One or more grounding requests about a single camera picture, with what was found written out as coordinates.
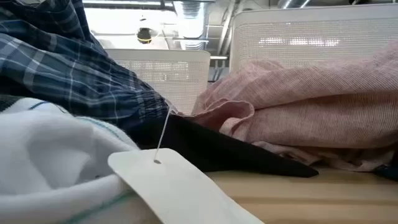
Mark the black garment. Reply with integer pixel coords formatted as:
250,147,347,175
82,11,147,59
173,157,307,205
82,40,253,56
124,113,320,179

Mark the pink garment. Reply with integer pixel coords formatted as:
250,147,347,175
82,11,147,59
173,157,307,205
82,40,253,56
183,42,398,172

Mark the white basket with light clothes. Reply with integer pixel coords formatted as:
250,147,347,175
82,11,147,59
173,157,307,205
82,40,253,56
229,2,398,73

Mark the blue plaid shirt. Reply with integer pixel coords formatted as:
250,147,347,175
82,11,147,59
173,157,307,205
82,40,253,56
0,0,171,131

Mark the navy dotted garment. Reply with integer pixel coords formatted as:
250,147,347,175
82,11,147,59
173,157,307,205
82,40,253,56
371,155,398,182

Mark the white basket with dark clothes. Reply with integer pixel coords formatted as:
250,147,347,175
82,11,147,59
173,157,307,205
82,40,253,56
104,49,211,115

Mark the white paper tag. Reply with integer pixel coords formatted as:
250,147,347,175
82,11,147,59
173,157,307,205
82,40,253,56
107,147,265,224

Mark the black hanging dome fixture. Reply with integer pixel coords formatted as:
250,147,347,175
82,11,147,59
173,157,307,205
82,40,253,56
136,27,153,45

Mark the striped sock with tag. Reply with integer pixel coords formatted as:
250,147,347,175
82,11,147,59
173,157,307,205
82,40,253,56
0,95,162,224

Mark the thin white tag string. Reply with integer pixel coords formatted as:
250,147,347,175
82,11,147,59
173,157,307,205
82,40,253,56
154,104,172,164

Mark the corrugated silver ceiling duct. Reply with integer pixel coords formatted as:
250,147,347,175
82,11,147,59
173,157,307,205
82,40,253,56
172,0,208,51

